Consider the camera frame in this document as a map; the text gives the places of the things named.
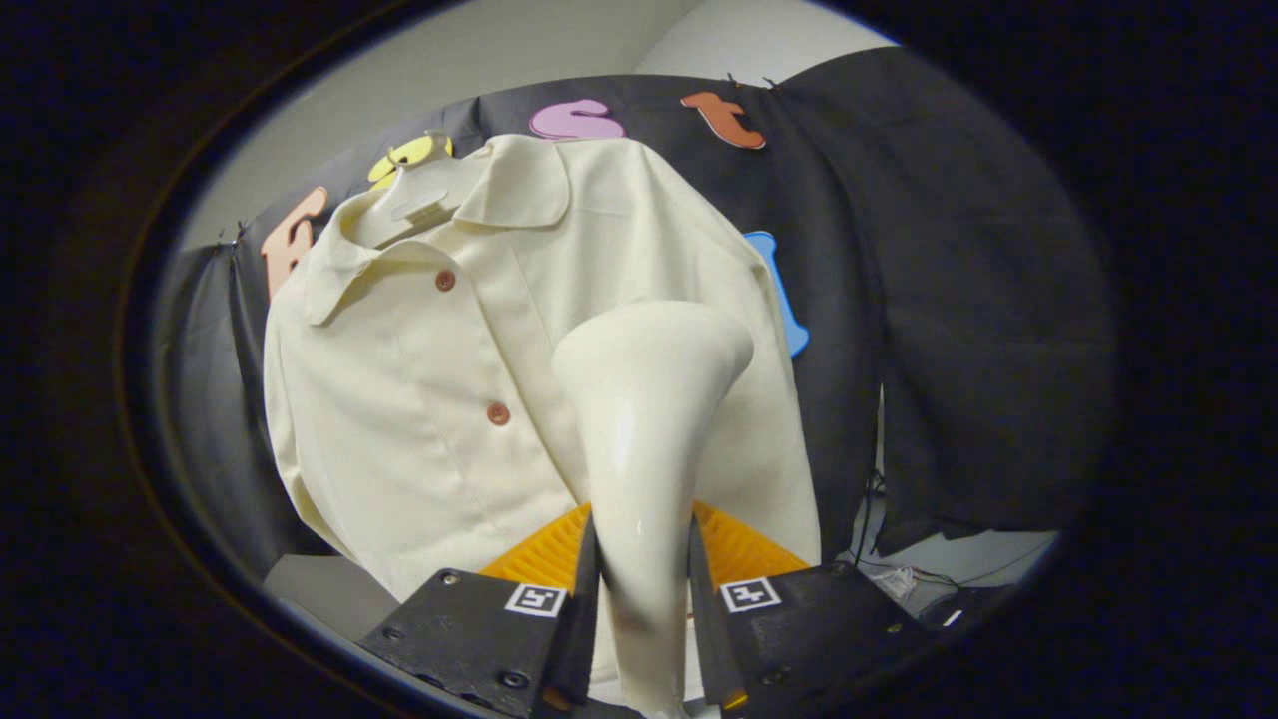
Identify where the black backdrop cloth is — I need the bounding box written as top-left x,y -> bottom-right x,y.
150,45 -> 1117,560

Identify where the cream button shirt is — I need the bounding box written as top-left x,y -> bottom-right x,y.
263,133 -> 823,685

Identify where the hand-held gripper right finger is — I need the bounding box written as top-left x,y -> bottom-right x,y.
687,499 -> 935,712

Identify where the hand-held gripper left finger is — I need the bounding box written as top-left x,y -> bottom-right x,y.
359,502 -> 600,719

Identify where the grey cabinet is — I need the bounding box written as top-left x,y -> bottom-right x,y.
262,554 -> 400,645

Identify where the white garment steamer head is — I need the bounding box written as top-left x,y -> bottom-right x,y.
551,300 -> 756,715

